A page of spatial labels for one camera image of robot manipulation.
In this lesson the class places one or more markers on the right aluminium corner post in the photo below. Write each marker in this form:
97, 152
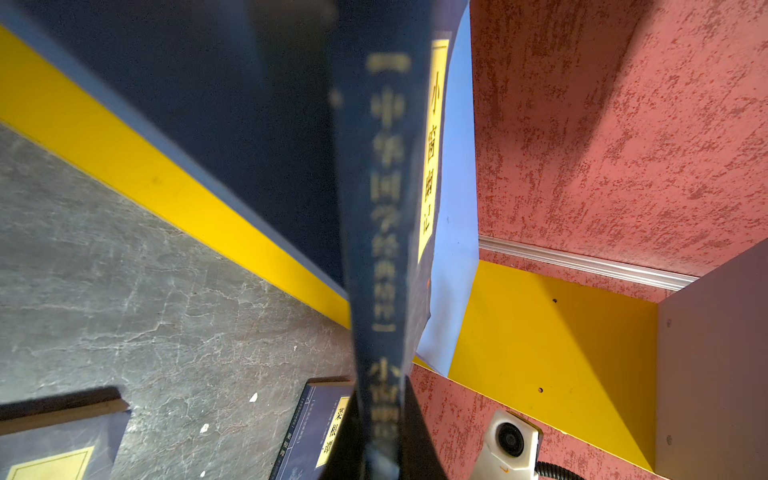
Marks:
647, 276

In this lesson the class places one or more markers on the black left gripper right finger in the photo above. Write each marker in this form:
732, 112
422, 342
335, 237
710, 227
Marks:
419, 459

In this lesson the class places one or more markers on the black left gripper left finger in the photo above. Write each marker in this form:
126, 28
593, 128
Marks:
346, 458

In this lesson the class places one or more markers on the blue chinese book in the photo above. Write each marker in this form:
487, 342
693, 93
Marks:
79, 442
389, 64
307, 444

